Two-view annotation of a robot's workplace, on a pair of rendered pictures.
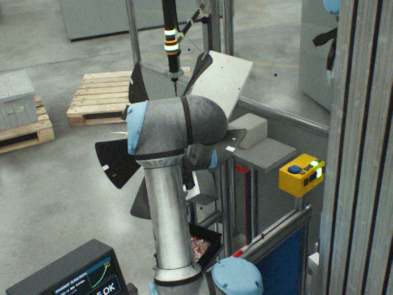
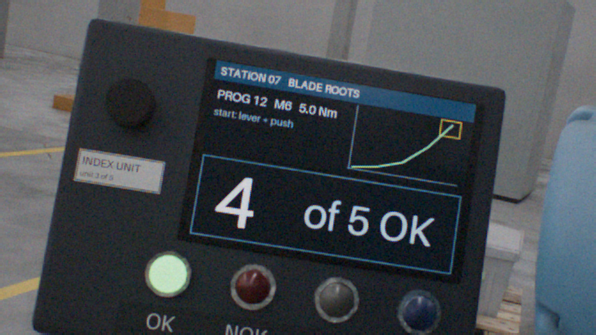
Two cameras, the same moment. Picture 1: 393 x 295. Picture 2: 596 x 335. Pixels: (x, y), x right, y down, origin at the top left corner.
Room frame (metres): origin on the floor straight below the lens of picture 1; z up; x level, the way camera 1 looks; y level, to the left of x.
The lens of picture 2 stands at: (0.46, 0.01, 1.27)
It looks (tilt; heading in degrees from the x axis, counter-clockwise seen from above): 9 degrees down; 36
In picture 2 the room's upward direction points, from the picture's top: 10 degrees clockwise
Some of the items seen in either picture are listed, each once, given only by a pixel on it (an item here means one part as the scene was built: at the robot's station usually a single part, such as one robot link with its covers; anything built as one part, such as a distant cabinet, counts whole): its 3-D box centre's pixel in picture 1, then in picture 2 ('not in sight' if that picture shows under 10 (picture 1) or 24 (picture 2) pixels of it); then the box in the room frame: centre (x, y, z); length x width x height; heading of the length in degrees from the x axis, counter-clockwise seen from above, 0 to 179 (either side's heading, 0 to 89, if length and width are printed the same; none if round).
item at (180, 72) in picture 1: (173, 60); not in sight; (1.63, 0.04, 1.50); 0.09 x 0.07 x 0.10; 165
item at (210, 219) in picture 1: (206, 222); not in sight; (1.86, -0.04, 0.56); 0.19 x 0.04 x 0.04; 130
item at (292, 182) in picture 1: (301, 176); not in sight; (1.53, -0.41, 1.02); 0.16 x 0.10 x 0.11; 130
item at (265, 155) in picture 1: (252, 148); not in sight; (2.06, -0.30, 0.85); 0.36 x 0.24 x 0.03; 40
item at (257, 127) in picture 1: (245, 129); not in sight; (2.14, -0.28, 0.92); 0.17 x 0.16 x 0.11; 130
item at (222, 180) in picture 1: (222, 209); not in sight; (1.94, -0.13, 0.58); 0.09 x 0.05 x 1.15; 40
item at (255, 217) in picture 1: (253, 216); not in sight; (2.06, -0.30, 0.42); 0.04 x 0.04 x 0.83; 40
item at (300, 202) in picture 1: (300, 196); not in sight; (1.53, -0.41, 0.92); 0.03 x 0.03 x 0.12; 40
